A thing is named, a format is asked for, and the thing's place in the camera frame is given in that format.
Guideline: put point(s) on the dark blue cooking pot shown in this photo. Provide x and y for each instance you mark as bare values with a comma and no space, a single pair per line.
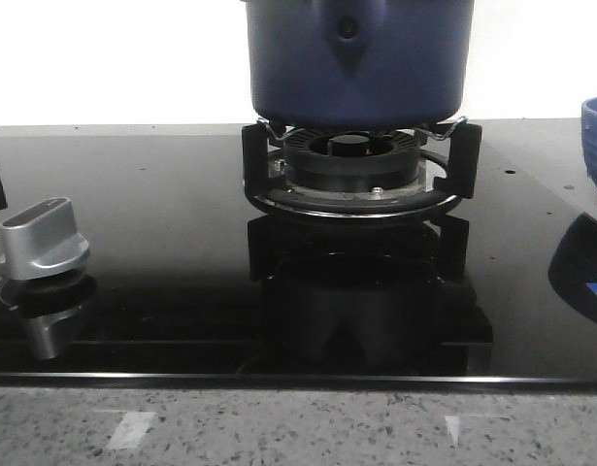
358,64

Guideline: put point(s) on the black burner pot support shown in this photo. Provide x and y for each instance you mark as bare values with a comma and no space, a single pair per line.
447,173

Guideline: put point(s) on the silver stove knob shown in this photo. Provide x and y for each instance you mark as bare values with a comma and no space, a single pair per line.
42,241

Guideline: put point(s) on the black gas burner head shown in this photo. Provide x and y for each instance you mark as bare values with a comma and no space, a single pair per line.
354,161

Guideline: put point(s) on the black glass gas stove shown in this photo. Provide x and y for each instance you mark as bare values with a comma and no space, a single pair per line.
187,284

